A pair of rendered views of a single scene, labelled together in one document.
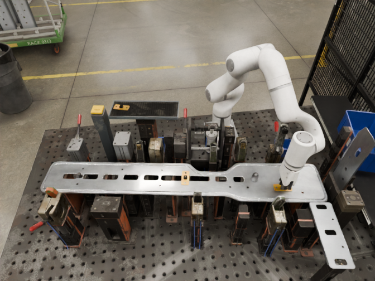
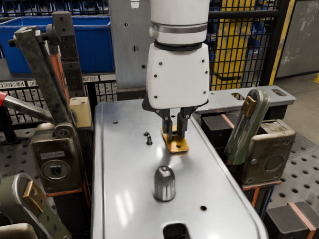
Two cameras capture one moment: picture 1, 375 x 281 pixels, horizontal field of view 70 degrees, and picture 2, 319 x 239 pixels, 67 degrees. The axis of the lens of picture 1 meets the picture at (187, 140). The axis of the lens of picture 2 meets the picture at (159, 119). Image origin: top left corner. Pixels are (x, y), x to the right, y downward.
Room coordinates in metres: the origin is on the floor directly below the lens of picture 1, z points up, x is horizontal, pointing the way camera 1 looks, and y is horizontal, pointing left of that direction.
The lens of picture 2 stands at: (0.84, -0.08, 1.28)
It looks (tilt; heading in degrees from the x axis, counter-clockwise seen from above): 31 degrees down; 255
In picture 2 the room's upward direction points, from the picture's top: straight up
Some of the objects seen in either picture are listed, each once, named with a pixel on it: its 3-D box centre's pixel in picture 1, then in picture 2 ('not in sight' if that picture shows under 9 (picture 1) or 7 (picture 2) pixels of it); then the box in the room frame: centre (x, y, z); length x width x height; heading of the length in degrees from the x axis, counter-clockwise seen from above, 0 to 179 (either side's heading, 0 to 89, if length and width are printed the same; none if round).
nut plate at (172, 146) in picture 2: (283, 187); (174, 135); (0.71, -0.45, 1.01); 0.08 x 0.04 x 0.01; 87
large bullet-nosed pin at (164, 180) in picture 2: (255, 177); (164, 184); (0.77, -0.33, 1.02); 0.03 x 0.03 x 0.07
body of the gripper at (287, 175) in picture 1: (290, 170); (177, 70); (0.71, -0.45, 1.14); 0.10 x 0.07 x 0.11; 177
